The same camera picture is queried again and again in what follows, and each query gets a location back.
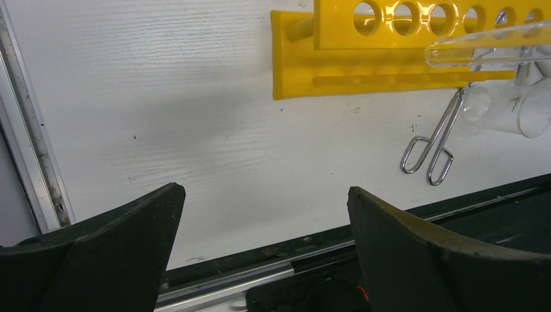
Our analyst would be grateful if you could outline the metal crucible tongs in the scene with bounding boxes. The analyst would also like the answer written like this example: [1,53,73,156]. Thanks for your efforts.
[400,81,475,187]

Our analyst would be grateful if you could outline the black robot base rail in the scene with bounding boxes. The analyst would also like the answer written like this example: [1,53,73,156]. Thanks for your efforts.
[155,175,550,311]

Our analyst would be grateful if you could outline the clear glass test tube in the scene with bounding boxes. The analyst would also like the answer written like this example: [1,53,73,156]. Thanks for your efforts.
[425,21,550,67]

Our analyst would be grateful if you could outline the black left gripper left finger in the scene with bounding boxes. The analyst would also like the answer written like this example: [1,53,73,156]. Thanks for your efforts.
[1,183,186,311]

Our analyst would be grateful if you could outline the yellow test tube rack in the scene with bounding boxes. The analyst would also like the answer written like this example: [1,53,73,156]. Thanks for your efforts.
[270,1,550,100]

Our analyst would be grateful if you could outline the small glass beaker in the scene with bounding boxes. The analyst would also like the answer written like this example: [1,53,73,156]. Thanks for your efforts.
[460,79,550,138]

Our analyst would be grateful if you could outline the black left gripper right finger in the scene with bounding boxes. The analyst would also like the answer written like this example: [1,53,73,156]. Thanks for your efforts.
[347,187,550,311]

